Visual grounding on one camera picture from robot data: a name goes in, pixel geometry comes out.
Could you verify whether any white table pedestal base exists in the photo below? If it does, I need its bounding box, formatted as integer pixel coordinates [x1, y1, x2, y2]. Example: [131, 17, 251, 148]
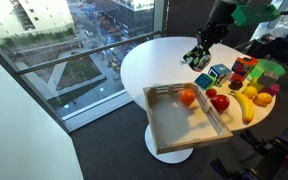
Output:
[144, 123, 194, 164]

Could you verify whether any orange fruit at edge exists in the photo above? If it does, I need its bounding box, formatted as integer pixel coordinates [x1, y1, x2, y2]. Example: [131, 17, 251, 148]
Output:
[252, 92, 273, 108]

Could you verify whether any wooden tray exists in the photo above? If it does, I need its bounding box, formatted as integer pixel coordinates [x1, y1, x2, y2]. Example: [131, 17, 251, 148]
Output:
[142, 82, 234, 155]

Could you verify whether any green bowl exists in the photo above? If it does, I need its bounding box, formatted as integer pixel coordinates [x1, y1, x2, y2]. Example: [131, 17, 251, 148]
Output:
[250, 58, 287, 81]

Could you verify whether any grey window railing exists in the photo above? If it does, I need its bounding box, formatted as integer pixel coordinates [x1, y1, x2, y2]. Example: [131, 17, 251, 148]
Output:
[16, 30, 163, 76]

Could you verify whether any light green block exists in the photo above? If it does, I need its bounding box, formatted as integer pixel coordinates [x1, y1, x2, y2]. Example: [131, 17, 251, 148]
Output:
[249, 67, 264, 81]

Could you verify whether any yellow banana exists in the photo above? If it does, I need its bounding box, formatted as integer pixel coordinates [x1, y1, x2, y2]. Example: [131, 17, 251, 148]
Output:
[228, 90, 256, 126]

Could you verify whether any dark purple plum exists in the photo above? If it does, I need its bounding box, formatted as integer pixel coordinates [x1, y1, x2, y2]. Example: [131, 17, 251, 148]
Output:
[228, 79, 244, 91]

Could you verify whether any black white green checkered cube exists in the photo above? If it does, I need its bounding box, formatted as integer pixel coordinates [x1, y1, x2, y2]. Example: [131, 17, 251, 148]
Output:
[182, 44, 213, 72]

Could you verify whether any grey cube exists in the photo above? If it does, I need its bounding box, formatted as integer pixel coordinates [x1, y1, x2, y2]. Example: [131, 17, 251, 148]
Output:
[257, 70, 280, 88]

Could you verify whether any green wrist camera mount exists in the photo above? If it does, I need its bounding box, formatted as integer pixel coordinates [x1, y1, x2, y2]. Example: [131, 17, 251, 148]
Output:
[231, 3, 281, 27]

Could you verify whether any yellow block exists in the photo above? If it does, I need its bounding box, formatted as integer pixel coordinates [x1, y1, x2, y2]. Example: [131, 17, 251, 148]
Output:
[248, 77, 265, 93]

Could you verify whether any large red apple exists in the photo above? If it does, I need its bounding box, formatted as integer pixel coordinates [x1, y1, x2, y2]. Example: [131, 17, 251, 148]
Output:
[210, 94, 231, 113]

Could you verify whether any magenta block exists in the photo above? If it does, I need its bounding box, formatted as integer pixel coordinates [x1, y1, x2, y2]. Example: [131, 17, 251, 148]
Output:
[259, 83, 281, 98]

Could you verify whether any black office chair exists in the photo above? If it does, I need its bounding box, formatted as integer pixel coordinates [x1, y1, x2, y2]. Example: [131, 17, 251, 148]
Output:
[247, 21, 288, 72]

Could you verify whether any blue orange clamp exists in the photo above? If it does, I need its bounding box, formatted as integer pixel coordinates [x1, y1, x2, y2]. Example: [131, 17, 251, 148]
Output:
[240, 129, 288, 168]

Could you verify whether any small red apple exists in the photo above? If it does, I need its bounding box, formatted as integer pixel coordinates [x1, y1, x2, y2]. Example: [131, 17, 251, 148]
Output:
[205, 87, 218, 99]

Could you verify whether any small yellow lemon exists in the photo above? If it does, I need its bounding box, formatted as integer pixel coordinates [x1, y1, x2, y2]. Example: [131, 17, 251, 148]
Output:
[242, 85, 258, 99]

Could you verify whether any red orange cube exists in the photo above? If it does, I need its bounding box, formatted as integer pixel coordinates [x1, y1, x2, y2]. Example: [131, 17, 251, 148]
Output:
[231, 55, 259, 83]

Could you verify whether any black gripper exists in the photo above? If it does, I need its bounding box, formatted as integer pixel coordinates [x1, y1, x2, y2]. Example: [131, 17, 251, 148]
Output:
[194, 21, 231, 66]

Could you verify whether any blue black clamp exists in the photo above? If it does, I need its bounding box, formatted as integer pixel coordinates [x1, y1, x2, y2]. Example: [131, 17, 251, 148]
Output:
[210, 158, 262, 180]

